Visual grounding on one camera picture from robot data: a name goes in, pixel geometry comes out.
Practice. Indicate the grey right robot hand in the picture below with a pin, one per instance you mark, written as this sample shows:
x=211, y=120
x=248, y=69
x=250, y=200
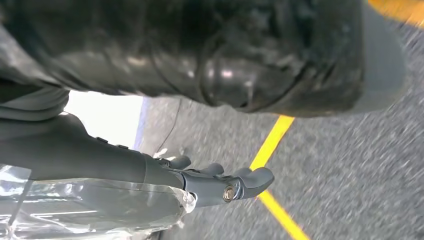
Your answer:
x=99, y=165

